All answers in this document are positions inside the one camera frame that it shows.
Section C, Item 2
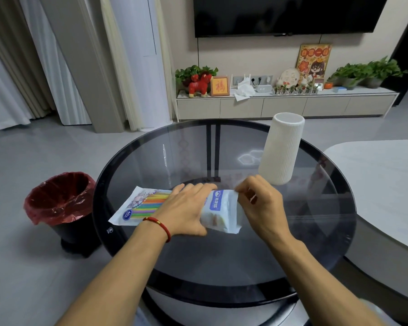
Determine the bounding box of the beige curtain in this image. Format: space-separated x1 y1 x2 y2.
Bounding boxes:
0 0 56 120

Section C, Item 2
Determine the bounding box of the person's left hand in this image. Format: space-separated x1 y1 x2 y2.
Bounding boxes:
152 182 218 237

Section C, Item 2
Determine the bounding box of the round white decorative plate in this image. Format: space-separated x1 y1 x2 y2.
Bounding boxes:
276 67 301 89

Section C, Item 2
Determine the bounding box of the red horse figurine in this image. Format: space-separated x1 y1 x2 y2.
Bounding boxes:
188 72 213 98

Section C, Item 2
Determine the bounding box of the beige low television cabinet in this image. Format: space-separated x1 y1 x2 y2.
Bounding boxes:
175 86 400 122

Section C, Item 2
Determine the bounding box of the round black glass table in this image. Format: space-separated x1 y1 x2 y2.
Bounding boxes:
92 119 357 326

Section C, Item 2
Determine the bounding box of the red bead bracelet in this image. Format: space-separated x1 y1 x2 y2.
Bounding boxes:
142 216 172 243

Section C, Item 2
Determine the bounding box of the white ribbed vase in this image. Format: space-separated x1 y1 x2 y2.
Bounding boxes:
258 113 305 186

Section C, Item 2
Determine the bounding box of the white sheer curtain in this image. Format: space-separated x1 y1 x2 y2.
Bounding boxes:
0 37 35 139

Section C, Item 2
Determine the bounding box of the colourful cartoon poster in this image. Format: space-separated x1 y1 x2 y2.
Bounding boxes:
295 43 332 82

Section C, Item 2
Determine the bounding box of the white packet of colourful straws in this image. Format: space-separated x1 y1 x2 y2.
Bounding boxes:
108 187 244 235

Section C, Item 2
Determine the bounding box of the grey wall socket panel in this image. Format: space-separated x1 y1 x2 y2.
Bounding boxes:
232 75 273 86

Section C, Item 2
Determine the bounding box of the row of small flower pots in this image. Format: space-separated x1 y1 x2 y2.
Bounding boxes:
272 83 320 96

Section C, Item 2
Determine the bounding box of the black wall television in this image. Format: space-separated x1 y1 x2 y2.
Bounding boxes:
193 0 390 38

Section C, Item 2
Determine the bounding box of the white oval table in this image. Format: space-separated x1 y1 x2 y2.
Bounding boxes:
324 139 408 323

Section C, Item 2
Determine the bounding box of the person's right hand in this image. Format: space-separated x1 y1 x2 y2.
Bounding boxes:
234 175 294 247

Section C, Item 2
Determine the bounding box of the black trash bin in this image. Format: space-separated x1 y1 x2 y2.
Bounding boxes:
49 214 102 259

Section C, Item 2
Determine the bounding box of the person's left forearm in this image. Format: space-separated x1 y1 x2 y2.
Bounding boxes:
56 219 170 326

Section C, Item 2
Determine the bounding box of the orange framed picture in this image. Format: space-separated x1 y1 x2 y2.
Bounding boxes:
210 76 231 97

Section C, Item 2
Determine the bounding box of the green plant in grey pot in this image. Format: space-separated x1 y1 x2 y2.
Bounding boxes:
363 56 408 89

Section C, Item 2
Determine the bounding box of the person's right forearm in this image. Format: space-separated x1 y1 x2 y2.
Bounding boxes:
268 232 386 326

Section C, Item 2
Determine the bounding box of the green plant in white pot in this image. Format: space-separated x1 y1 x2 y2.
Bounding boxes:
327 63 372 91

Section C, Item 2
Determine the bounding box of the red bin bag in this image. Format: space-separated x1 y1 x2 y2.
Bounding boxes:
23 172 97 226

